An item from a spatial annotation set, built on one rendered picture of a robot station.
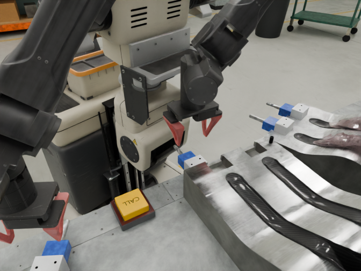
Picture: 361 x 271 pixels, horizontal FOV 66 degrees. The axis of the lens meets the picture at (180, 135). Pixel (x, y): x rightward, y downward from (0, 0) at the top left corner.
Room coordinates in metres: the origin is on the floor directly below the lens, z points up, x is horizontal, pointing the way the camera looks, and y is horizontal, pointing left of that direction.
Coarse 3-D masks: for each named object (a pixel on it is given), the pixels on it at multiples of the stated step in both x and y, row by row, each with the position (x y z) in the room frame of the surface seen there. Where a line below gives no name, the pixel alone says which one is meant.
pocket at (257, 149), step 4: (256, 144) 0.57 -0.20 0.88; (248, 148) 0.56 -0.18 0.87; (252, 148) 0.56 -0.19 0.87; (256, 148) 0.56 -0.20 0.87; (260, 148) 0.55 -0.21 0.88; (264, 148) 0.54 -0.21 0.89; (248, 152) 0.55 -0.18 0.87; (252, 152) 0.56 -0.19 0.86; (256, 152) 0.56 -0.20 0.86; (260, 152) 0.55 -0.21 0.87; (252, 156) 0.54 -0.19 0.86
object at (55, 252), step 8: (64, 224) 0.36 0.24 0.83; (64, 232) 0.34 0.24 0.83; (56, 240) 0.31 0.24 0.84; (64, 240) 0.31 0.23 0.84; (48, 248) 0.30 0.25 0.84; (56, 248) 0.30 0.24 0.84; (64, 248) 0.30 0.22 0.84; (40, 256) 0.27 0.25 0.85; (48, 256) 0.27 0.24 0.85; (56, 256) 0.27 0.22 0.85; (64, 256) 0.28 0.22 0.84; (32, 264) 0.26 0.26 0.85; (40, 264) 0.26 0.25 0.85; (48, 264) 0.26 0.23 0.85; (56, 264) 0.26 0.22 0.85; (64, 264) 0.27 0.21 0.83
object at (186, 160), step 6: (180, 150) 0.60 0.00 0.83; (180, 156) 0.56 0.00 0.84; (186, 156) 0.56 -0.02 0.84; (192, 156) 0.56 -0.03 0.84; (198, 156) 0.55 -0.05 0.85; (180, 162) 0.55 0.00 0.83; (186, 162) 0.53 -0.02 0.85; (192, 162) 0.53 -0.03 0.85; (198, 162) 0.53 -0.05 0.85; (186, 168) 0.52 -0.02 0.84
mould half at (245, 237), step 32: (256, 160) 0.49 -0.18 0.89; (288, 160) 0.50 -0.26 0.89; (192, 192) 0.43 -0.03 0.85; (224, 192) 0.40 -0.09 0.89; (288, 192) 0.40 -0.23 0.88; (320, 192) 0.40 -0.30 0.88; (224, 224) 0.33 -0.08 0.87; (256, 224) 0.32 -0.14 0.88; (320, 224) 0.30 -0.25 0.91; (352, 224) 0.29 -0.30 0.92; (256, 256) 0.25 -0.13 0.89; (288, 256) 0.24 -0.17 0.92; (320, 256) 0.23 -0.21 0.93
